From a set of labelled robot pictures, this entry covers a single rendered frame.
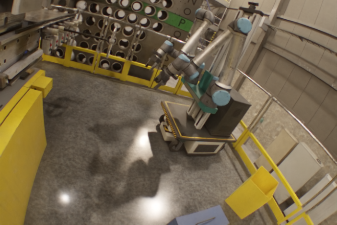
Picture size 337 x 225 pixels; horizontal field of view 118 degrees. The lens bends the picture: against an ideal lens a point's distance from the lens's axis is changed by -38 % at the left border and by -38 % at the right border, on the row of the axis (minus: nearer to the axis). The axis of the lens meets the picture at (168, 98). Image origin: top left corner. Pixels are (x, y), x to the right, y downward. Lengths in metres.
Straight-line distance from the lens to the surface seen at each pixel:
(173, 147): 1.90
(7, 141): 1.00
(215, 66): 1.89
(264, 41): 9.35
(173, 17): 3.64
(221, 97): 1.34
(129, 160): 1.67
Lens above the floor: 1.30
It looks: 26 degrees down
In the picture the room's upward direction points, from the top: 25 degrees clockwise
